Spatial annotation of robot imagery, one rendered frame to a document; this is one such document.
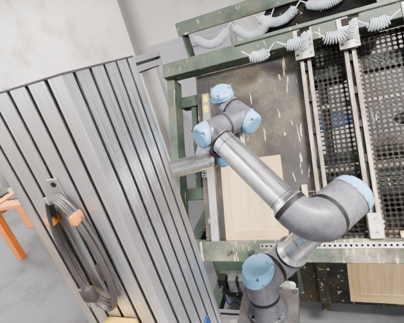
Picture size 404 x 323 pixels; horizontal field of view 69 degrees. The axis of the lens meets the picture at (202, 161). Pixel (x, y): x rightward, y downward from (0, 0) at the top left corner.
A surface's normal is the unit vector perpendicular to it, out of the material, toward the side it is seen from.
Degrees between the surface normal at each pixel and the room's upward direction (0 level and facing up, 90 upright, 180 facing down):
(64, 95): 90
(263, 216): 58
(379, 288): 90
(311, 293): 90
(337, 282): 90
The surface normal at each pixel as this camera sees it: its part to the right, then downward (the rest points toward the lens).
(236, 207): -0.39, -0.11
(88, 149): -0.28, 0.43
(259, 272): -0.36, -0.84
